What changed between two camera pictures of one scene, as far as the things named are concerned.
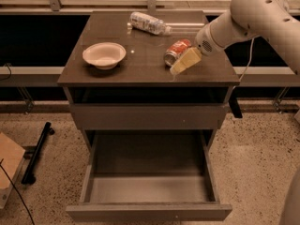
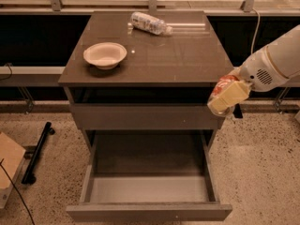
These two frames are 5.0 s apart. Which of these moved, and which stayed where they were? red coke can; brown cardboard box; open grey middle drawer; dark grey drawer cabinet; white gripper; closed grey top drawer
Moved: white gripper; red coke can
Stayed: closed grey top drawer; dark grey drawer cabinet; open grey middle drawer; brown cardboard box
